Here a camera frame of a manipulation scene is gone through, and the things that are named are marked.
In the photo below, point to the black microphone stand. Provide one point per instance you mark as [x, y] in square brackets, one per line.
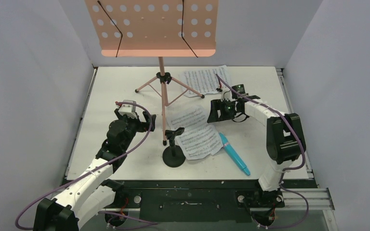
[173, 155]

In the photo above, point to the white sheet music paper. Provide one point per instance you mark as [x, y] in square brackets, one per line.
[199, 139]
[204, 80]

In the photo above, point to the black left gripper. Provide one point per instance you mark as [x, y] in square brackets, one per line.
[143, 126]

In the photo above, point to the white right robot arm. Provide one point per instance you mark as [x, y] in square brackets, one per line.
[285, 142]

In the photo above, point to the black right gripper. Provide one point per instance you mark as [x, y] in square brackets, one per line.
[219, 110]

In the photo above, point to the pink perforated music stand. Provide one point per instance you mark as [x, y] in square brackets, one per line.
[155, 28]

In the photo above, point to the aluminium frame rail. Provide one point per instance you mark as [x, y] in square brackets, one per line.
[306, 199]

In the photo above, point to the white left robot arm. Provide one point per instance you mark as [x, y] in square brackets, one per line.
[93, 190]

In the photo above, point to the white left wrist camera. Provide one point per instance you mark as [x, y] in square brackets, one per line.
[126, 108]

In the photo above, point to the turquoise toy microphone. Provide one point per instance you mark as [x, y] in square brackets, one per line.
[234, 156]

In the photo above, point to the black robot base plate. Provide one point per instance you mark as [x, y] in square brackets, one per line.
[208, 213]

